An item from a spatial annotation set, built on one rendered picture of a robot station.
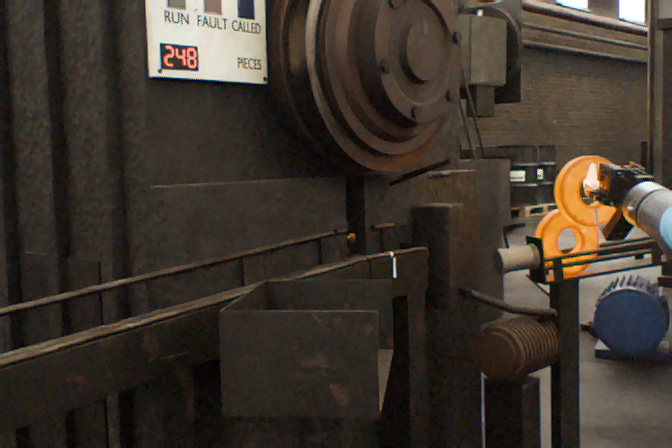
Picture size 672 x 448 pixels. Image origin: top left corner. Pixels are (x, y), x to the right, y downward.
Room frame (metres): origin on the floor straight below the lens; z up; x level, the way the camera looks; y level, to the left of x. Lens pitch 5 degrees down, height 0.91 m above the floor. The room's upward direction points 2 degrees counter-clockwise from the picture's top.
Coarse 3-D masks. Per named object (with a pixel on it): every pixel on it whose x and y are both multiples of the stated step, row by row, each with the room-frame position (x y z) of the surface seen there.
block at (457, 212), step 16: (416, 208) 1.85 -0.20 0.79; (432, 208) 1.82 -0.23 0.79; (448, 208) 1.79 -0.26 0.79; (464, 208) 1.83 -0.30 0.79; (416, 224) 1.85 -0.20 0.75; (432, 224) 1.82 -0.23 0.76; (448, 224) 1.79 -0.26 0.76; (464, 224) 1.83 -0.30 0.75; (432, 240) 1.82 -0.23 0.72; (448, 240) 1.79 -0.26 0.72; (464, 240) 1.83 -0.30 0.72; (432, 256) 1.82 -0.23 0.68; (448, 256) 1.79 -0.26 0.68; (464, 256) 1.83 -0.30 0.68; (432, 272) 1.82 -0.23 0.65; (448, 272) 1.79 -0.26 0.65; (464, 272) 1.83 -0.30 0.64; (432, 288) 1.82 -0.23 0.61; (448, 288) 1.79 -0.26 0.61; (432, 304) 1.82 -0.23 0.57; (448, 304) 1.79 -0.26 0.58; (464, 304) 1.83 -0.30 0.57
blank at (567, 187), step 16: (576, 160) 1.75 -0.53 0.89; (592, 160) 1.75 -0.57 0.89; (608, 160) 1.76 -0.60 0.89; (560, 176) 1.75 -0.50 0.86; (576, 176) 1.74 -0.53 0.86; (560, 192) 1.74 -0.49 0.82; (576, 192) 1.74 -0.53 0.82; (560, 208) 1.75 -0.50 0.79; (576, 208) 1.74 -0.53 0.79; (592, 208) 1.75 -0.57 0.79; (608, 208) 1.76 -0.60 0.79; (576, 224) 1.76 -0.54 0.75; (592, 224) 1.75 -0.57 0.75
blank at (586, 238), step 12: (552, 216) 1.83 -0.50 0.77; (540, 228) 1.84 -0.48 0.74; (552, 228) 1.83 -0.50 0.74; (564, 228) 1.84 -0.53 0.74; (576, 228) 1.85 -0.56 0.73; (588, 228) 1.86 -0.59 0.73; (552, 240) 1.83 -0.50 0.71; (576, 240) 1.88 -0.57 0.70; (588, 240) 1.86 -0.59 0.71; (552, 252) 1.83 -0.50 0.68; (552, 264) 1.83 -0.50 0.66; (588, 264) 1.86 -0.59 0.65
